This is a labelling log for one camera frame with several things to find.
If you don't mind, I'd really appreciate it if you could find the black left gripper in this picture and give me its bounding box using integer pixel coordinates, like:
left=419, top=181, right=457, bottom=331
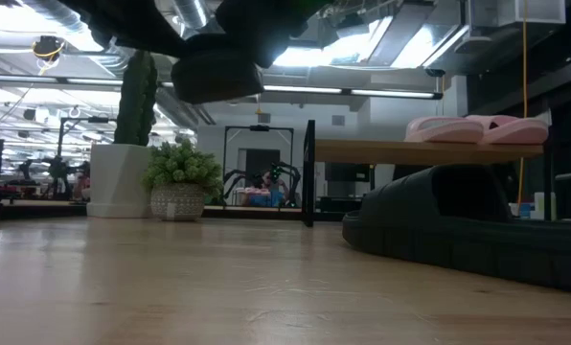
left=216, top=0, right=334, bottom=68

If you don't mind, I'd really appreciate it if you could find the black rubber slide sandal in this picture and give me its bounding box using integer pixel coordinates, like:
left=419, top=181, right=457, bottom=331
left=170, top=35, right=266, bottom=105
left=341, top=162, right=571, bottom=294

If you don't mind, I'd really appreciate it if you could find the pink rubber slide sandal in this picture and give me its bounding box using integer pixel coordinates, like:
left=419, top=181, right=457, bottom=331
left=403, top=116, right=486, bottom=145
left=466, top=113, right=550, bottom=147

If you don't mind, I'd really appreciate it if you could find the long ceiling light bar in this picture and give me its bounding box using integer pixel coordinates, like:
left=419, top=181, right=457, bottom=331
left=0, top=72, right=444, bottom=101

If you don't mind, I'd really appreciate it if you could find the person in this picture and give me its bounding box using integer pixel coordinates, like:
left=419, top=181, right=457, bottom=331
left=254, top=170, right=286, bottom=208

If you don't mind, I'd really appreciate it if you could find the small succulent patterned pot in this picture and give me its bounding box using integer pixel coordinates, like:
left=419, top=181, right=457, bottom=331
left=141, top=138, right=225, bottom=222

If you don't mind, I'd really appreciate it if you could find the tall cactus white pot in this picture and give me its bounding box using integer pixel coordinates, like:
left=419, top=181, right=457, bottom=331
left=86, top=50, right=160, bottom=219

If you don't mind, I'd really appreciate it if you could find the white plastic bottle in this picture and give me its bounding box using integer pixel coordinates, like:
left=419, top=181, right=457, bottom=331
left=533, top=191, right=558, bottom=221

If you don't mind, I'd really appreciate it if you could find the black gantry frame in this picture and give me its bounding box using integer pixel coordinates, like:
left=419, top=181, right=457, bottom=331
left=221, top=124, right=296, bottom=208

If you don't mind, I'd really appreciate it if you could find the wooden shelf black metal frame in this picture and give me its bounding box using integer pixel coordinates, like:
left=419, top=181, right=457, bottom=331
left=300, top=119, right=555, bottom=229

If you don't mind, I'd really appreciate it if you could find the black aluminium table frame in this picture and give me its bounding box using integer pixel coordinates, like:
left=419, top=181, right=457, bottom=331
left=0, top=199, right=344, bottom=224

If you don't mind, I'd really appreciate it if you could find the black camera stand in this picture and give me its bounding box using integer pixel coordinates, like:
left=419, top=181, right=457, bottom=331
left=55, top=114, right=120, bottom=200

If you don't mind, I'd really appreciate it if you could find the yellow cable reel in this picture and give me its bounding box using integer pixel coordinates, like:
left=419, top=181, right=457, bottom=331
left=31, top=34, right=67, bottom=63

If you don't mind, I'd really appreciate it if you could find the yellow cable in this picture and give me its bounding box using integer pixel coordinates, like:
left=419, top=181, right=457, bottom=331
left=515, top=0, right=529, bottom=207

